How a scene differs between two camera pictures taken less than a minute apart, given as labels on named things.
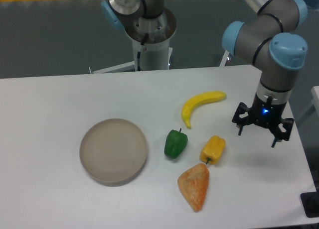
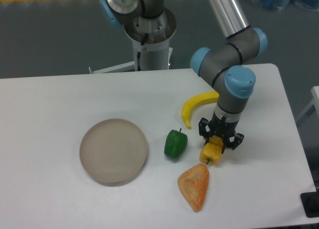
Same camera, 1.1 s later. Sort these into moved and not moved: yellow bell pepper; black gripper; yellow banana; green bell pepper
Moved: black gripper
Not moved: yellow bell pepper; yellow banana; green bell pepper
